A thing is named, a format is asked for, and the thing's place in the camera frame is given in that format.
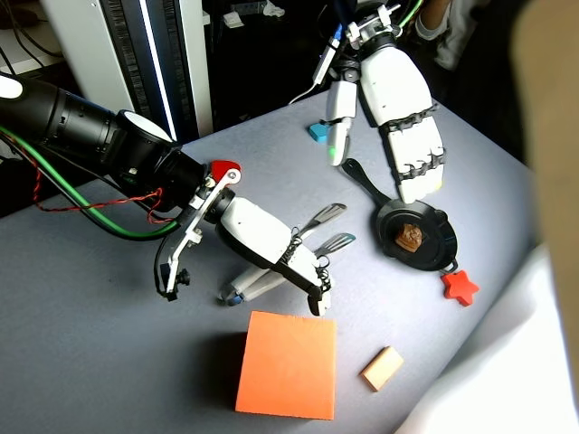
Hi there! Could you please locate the small blue block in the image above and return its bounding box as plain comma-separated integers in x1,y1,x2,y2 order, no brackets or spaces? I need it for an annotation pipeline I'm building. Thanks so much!
308,120,334,145

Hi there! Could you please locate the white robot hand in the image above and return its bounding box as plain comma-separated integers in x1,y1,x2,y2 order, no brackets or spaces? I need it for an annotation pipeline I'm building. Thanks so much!
325,43,448,205
214,196,335,317

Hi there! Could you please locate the red star block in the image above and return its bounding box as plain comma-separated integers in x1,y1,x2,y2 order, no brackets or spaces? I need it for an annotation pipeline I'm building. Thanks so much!
440,269,481,308

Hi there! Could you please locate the red twisted cable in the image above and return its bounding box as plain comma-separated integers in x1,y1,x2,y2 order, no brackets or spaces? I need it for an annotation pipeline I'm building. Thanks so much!
33,160,165,226

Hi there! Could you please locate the brown food piece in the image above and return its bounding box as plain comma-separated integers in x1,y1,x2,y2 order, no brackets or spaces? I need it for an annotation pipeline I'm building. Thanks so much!
394,222,425,250

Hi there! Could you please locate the grey table cloth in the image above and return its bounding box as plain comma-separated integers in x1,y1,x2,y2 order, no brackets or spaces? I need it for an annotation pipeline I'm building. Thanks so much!
0,92,551,434

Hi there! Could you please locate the small wooden block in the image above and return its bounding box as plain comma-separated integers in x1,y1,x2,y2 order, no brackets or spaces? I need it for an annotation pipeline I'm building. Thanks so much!
359,345,405,393

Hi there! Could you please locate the green cable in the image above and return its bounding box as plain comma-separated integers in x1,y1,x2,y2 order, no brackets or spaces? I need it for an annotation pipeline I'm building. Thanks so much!
396,0,425,29
0,124,183,241

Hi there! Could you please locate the person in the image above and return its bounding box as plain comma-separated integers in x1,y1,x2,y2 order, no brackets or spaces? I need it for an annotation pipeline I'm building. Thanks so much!
413,0,481,72

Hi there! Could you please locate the white cable with blue plug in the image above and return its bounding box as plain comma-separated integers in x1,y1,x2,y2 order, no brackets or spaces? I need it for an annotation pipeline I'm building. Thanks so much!
288,24,344,107

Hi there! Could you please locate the black frying pan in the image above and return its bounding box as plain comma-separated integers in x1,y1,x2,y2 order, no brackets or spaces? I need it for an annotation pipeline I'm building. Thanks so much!
339,156,460,273

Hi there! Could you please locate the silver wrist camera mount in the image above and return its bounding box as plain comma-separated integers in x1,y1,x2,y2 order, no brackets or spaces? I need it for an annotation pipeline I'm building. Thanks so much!
153,159,243,303

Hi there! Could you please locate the white cabinet with black strips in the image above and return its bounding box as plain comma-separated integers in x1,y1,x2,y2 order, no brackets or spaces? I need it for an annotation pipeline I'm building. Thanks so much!
39,0,214,142

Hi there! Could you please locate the tan blurred panel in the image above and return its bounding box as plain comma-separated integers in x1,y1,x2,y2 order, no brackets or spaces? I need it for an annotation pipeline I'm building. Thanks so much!
509,0,579,255

